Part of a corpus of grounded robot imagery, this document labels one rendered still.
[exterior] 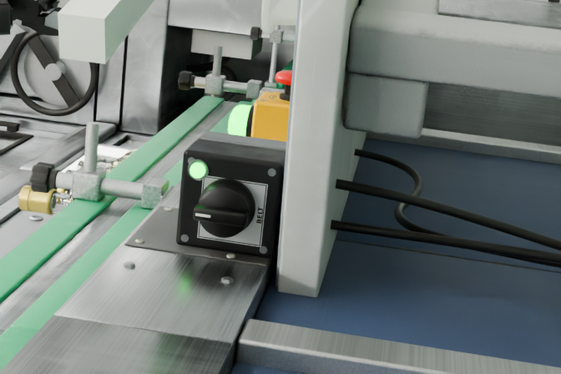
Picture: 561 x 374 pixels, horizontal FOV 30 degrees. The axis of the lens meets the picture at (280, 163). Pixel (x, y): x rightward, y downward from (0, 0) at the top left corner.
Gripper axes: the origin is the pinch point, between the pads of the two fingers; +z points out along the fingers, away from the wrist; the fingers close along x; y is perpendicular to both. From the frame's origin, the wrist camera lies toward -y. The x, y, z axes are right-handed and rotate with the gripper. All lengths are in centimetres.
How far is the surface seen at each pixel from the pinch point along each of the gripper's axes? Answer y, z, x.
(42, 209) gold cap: -15.8, -3.7, 23.7
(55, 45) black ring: 89, -41, 49
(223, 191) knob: -61, 30, -11
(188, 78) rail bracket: 10.7, 9.7, 14.6
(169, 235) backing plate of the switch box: -59, 25, -5
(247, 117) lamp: -30.1, 26.0, -1.7
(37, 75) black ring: 87, -45, 56
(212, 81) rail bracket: 10.5, 13.4, 14.5
